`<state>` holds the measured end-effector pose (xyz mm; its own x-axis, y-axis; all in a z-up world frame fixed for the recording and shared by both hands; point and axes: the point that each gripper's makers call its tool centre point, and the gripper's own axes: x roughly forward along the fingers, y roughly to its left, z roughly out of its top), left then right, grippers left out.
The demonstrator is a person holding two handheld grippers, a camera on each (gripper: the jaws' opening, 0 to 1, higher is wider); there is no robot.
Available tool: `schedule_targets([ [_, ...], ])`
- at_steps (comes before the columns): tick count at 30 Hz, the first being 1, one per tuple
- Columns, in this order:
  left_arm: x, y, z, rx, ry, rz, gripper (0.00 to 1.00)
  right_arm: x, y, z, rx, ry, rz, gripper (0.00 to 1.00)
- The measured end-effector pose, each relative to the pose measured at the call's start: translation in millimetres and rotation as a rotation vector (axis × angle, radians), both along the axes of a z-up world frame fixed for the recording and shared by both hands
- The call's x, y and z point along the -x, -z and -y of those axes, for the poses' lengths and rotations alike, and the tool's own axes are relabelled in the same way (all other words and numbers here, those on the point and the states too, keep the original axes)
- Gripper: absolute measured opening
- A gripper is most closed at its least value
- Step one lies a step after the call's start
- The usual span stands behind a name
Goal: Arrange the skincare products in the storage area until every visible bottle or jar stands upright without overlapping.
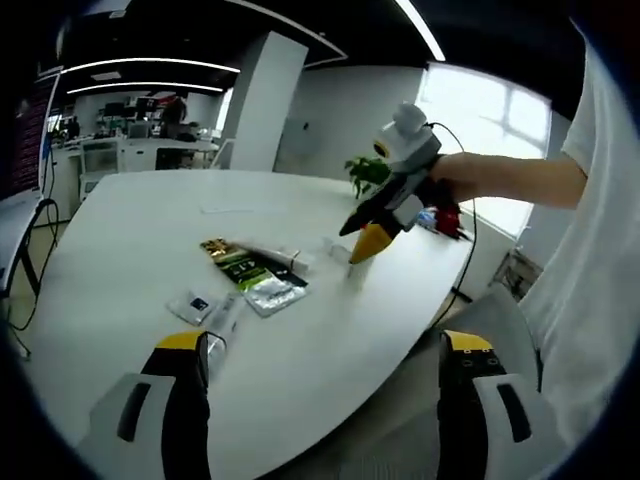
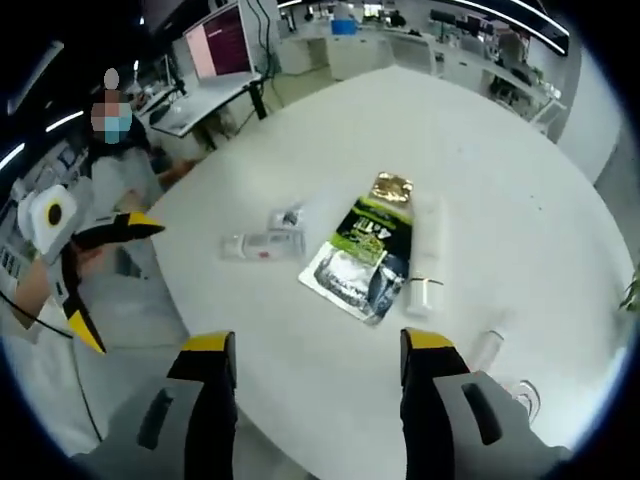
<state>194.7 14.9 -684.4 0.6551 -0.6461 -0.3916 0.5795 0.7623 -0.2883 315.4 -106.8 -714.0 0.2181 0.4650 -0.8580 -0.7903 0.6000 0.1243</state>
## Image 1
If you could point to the green black skincare sachet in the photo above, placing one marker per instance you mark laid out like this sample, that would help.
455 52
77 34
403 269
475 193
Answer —
240 270

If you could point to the blue item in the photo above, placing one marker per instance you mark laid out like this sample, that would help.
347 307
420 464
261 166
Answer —
426 218

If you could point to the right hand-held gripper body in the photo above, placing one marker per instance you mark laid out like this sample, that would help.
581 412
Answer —
410 150

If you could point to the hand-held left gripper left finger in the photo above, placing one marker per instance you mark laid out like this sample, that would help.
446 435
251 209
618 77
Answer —
185 410

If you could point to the bright window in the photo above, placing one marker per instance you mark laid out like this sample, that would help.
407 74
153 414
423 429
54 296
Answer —
500 115

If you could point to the silver blue skincare sachet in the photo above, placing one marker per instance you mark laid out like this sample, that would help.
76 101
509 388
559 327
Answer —
272 297

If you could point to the long ceiling light strip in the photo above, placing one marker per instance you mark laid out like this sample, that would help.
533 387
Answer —
422 30

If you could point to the person's white shirt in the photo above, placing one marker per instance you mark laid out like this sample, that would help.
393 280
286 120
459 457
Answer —
590 275

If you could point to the white skincare tube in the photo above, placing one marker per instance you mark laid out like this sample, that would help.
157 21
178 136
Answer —
270 256

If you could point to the potted green plant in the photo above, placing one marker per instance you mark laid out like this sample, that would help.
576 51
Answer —
370 172

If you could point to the person's right hand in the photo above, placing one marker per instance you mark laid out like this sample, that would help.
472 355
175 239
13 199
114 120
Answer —
457 175

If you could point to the red cloth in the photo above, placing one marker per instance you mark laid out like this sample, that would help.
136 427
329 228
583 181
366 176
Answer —
447 220

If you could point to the small clear skincare sachet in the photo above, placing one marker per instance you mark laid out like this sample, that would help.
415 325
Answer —
192 307

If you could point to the gold skincare sachet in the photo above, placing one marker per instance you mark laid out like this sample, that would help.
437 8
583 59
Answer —
216 248

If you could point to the white office workstation row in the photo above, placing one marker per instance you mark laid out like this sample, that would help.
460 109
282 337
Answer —
130 155

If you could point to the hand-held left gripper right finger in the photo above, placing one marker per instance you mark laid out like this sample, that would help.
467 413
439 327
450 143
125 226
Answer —
462 410

